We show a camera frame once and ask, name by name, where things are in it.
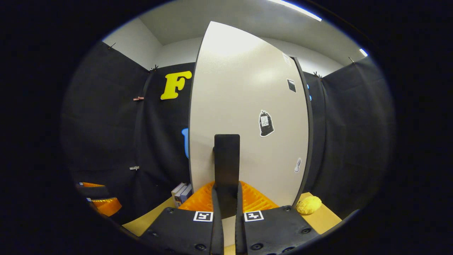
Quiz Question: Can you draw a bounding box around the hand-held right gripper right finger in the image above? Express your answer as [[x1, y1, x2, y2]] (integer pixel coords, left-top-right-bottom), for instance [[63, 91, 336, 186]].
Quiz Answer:
[[235, 181, 321, 255]]

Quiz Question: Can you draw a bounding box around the black backdrop cloth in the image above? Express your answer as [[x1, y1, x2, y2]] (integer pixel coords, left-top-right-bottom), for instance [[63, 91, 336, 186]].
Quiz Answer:
[[60, 41, 395, 227]]

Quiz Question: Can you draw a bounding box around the black door handle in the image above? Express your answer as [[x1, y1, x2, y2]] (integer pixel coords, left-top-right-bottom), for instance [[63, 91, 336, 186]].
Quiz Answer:
[[213, 134, 241, 219]]

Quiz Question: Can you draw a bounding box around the pale blue book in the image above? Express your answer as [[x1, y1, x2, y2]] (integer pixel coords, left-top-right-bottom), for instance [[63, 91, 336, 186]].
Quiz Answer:
[[180, 184, 193, 204]]

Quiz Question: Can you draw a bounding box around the yellow plush toy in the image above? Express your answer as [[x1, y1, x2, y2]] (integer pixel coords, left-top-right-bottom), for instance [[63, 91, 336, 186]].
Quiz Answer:
[[296, 196, 322, 215]]

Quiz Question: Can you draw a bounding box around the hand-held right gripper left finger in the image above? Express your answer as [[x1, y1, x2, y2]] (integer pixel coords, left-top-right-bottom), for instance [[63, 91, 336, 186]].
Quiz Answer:
[[138, 181, 224, 255]]

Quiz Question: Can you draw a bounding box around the beige cabinet door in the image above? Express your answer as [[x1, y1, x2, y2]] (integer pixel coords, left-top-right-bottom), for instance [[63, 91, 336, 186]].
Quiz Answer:
[[188, 21, 308, 248]]

